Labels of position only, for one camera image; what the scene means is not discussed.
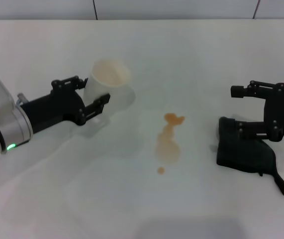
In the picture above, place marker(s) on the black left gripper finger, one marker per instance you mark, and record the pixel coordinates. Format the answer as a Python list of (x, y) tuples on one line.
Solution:
[(95, 107), (67, 83)]

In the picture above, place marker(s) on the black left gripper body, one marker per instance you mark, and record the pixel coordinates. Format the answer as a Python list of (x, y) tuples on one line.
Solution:
[(49, 109)]

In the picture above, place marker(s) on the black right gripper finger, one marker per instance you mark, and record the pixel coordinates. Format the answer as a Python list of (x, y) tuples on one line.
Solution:
[(238, 91), (256, 129)]

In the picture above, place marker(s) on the dark blue rag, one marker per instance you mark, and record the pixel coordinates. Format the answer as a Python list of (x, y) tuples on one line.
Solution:
[(241, 154)]

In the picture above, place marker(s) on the white paper cup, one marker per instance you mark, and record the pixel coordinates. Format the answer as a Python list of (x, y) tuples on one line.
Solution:
[(109, 74)]

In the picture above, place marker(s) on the large brown water stain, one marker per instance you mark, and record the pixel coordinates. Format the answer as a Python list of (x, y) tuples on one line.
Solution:
[(167, 149)]

